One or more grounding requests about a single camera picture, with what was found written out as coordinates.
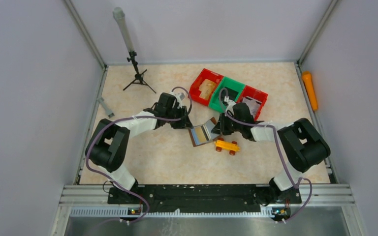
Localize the grey light on tripod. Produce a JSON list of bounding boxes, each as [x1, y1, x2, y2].
[[113, 7, 157, 94]]

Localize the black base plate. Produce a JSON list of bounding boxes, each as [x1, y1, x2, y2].
[[107, 184, 302, 213]]

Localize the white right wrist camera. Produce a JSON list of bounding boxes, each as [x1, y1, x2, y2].
[[223, 97, 236, 115]]

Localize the grey metal bracket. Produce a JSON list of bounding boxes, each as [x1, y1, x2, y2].
[[96, 97, 115, 118]]

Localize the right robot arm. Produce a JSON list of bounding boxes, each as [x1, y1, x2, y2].
[[212, 103, 331, 203]]

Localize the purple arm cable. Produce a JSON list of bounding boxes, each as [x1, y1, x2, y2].
[[85, 86, 193, 225], [218, 87, 313, 223]]

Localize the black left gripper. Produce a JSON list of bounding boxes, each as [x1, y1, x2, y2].
[[165, 105, 193, 129]]

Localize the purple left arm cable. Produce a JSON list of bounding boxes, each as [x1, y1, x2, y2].
[[85, 86, 193, 225]]

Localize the gold cards stack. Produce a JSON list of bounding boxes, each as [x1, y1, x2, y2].
[[199, 79, 216, 100]]

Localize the aluminium front rail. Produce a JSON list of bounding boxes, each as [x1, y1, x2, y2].
[[59, 184, 355, 219]]

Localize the green plastic bin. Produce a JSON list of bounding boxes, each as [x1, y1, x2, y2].
[[208, 77, 246, 113]]

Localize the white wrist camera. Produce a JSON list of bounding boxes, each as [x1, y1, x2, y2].
[[223, 97, 236, 115], [174, 92, 186, 108]]

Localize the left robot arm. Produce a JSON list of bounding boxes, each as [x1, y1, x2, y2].
[[85, 91, 193, 203]]

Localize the brown leather card holder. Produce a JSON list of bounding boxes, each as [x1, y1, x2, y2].
[[189, 117, 220, 147]]

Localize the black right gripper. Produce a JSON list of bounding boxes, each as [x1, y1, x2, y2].
[[212, 113, 243, 136]]

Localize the orange flashlight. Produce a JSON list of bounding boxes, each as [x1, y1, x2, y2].
[[302, 71, 318, 111]]

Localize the yellow toy brick car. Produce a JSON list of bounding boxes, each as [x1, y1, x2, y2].
[[215, 138, 241, 155]]

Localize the red bin with silver cards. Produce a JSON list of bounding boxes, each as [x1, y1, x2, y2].
[[237, 85, 268, 120]]

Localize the red bin with gold cards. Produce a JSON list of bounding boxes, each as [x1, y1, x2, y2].
[[189, 68, 223, 107]]

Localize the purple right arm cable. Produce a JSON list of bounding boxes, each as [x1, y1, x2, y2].
[[218, 87, 313, 223]]

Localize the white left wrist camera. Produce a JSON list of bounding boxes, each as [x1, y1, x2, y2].
[[174, 92, 186, 108]]

